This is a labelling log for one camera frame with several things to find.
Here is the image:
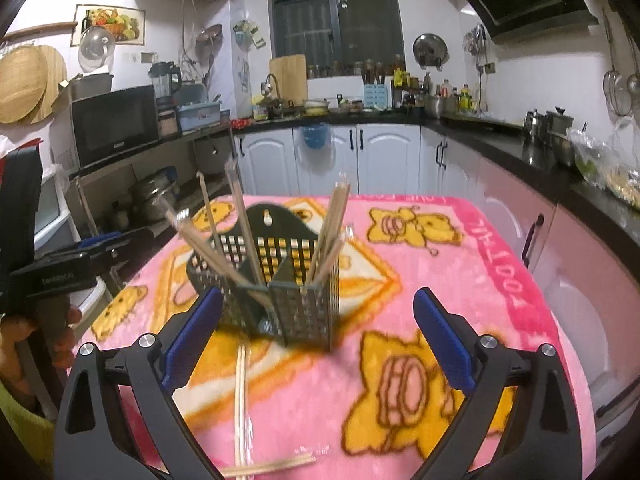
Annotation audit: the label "thin back chopstick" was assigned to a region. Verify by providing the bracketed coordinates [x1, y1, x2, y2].
[196, 171, 224, 256]

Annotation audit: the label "dark green utensil basket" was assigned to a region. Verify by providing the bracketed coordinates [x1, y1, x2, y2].
[186, 203, 340, 351]

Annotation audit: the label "tall chopstick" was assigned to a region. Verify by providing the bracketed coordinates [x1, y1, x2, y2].
[224, 157, 265, 286]

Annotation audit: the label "compartment chopstick bundle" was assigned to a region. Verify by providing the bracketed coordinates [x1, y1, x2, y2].
[305, 172, 350, 285]

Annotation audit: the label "green sleeve forearm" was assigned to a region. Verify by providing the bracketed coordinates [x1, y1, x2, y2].
[1, 385, 54, 479]

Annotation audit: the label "dark kitchen window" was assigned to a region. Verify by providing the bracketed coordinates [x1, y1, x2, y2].
[271, 0, 404, 70]

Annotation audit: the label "left hand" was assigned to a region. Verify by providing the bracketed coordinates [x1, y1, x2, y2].
[0, 303, 84, 396]

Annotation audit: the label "white plastic drawer unit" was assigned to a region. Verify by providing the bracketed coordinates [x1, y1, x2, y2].
[34, 165, 113, 338]

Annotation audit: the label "stacked steel pots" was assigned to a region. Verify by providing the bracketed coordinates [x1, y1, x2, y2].
[129, 166, 180, 223]

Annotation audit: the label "black microwave oven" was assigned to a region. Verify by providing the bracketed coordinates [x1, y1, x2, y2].
[70, 86, 160, 168]

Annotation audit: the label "white base cabinets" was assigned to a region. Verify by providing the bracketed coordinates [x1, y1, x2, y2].
[231, 122, 639, 444]

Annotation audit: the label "round bamboo board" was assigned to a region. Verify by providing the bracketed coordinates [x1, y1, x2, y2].
[0, 46, 67, 125]

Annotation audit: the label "blue dish tray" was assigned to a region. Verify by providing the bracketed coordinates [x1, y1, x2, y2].
[177, 101, 221, 133]

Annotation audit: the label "blender with black base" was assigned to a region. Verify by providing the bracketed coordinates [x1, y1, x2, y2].
[148, 62, 182, 139]

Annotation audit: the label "framed fruit picture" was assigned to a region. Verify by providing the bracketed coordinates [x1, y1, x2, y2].
[70, 4, 145, 47]

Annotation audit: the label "plastic bag with vegetables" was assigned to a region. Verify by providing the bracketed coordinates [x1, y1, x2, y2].
[568, 129, 620, 190]

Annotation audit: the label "steel pot on counter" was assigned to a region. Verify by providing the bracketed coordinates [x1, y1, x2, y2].
[546, 107, 575, 168]

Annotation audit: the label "steel kettle on counter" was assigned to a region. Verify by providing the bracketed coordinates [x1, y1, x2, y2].
[523, 110, 546, 142]

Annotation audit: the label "blue hanging bin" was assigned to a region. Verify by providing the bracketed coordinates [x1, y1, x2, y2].
[300, 124, 332, 151]

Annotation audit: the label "wooden cutting board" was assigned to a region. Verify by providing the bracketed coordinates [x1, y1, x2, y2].
[269, 54, 308, 106]

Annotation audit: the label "yellow oil bottle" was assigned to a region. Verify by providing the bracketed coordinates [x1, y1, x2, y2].
[458, 84, 473, 113]

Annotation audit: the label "hanging steel skimmer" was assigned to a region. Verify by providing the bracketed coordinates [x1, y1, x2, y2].
[602, 10, 632, 117]

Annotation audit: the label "light blue knife block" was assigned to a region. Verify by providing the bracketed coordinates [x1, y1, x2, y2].
[363, 84, 388, 110]

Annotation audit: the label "hanging steel pot lid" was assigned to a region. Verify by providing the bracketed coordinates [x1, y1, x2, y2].
[412, 32, 449, 72]

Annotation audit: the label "glass lid on wall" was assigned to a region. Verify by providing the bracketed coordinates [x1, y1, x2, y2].
[78, 26, 116, 73]

